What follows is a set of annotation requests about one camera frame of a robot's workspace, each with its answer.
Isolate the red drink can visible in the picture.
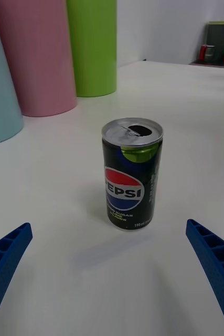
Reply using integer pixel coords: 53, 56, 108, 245
198, 44, 208, 62

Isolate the pink plastic bin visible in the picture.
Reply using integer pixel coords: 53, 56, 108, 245
0, 0, 78, 117

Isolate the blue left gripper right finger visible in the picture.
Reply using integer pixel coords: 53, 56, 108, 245
185, 218, 224, 336

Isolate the black drink can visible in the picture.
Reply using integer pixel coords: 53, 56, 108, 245
101, 118, 164, 232

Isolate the green plastic bin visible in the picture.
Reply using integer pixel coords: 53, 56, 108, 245
66, 0, 118, 98

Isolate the grey green-edged box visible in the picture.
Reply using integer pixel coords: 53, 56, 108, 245
203, 21, 224, 64

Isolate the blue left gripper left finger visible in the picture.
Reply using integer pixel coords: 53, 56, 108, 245
0, 222, 33, 336

